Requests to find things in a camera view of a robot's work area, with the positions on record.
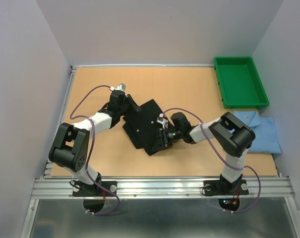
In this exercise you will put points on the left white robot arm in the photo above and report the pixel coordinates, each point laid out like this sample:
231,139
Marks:
73,143

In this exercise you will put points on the black long sleeve shirt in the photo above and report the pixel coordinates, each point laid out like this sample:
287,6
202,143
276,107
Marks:
142,128

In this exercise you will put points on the green plastic bin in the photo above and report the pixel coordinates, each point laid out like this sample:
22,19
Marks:
239,83

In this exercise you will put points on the front aluminium rail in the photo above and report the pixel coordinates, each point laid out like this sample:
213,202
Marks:
158,187

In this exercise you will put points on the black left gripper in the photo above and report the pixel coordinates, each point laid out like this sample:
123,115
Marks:
134,107

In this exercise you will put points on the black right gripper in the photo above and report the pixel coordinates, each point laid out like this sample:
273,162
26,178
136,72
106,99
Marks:
163,138

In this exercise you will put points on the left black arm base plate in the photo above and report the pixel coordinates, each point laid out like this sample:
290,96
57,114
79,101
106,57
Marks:
83,190

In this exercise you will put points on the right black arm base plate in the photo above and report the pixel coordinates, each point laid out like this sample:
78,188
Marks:
217,187

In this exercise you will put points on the aluminium table frame rail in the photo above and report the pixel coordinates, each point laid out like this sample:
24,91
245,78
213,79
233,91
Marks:
49,165

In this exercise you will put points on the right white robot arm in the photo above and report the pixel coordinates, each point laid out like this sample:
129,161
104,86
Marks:
228,135

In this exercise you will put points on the light blue folded shirt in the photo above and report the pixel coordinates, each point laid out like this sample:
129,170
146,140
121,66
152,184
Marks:
266,139

